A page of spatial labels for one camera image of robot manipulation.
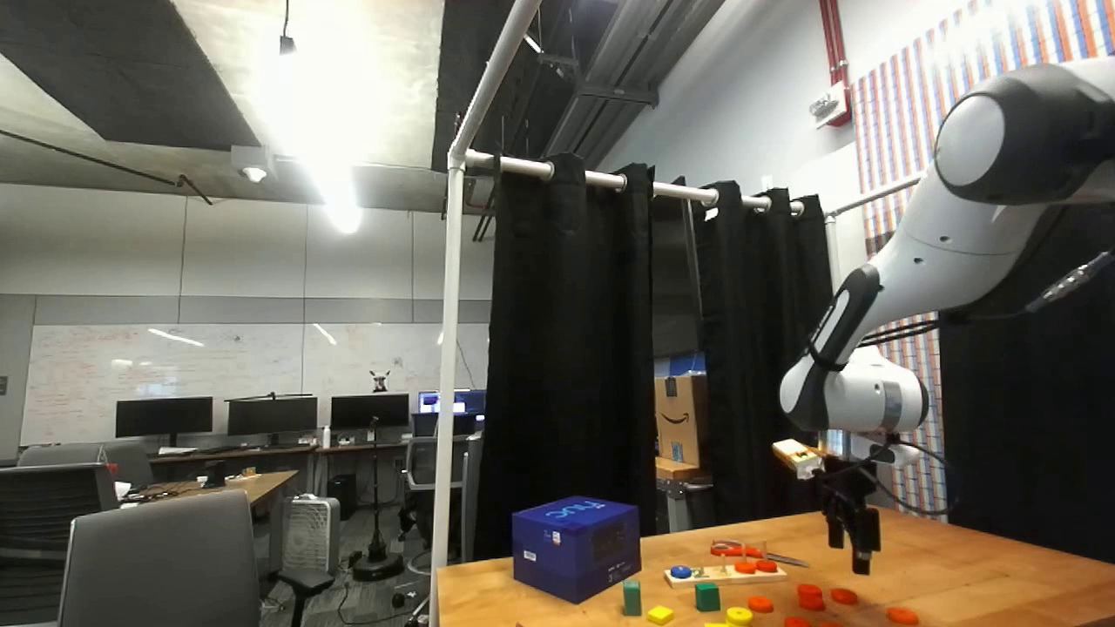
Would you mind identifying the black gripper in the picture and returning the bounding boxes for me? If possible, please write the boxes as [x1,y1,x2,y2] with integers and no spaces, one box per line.
[817,457,882,576]

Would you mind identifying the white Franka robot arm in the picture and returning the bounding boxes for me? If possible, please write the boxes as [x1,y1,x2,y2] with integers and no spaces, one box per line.
[782,56,1115,558]

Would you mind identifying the orange disc on table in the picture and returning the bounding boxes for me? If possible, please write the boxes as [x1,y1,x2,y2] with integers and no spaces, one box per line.
[799,583,825,613]
[747,595,774,613]

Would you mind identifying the wooden peg rack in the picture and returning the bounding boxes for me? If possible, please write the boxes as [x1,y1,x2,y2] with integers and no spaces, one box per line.
[663,562,786,586]

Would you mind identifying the yellow round block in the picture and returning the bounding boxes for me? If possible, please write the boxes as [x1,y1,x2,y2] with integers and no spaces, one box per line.
[726,605,756,627]

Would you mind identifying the green wooden cube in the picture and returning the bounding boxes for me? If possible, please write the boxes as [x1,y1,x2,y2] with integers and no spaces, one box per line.
[695,583,723,613]

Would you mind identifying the yellow square block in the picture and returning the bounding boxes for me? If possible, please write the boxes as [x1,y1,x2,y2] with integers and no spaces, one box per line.
[645,605,674,622]

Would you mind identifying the cardboard box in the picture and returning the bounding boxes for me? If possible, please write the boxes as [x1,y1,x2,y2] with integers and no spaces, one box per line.
[656,371,704,471]

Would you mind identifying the green wooden cylinder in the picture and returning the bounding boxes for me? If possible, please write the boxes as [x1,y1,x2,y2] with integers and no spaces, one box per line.
[620,583,640,616]

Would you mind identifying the blue cube box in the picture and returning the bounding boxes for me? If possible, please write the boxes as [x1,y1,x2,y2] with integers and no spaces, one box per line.
[513,494,640,604]

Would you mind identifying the black computer monitor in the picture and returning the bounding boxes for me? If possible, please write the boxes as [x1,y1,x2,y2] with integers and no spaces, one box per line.
[225,397,317,443]
[114,397,211,443]
[332,395,410,434]

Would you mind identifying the grey office chair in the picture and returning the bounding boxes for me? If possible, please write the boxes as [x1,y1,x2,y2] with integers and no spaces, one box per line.
[58,490,257,627]

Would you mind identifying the orange handled scissors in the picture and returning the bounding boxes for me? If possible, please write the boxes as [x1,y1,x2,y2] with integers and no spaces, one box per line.
[712,541,768,562]

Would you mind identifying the white pipe frame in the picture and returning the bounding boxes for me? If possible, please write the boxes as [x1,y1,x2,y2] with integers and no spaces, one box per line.
[426,0,804,627]

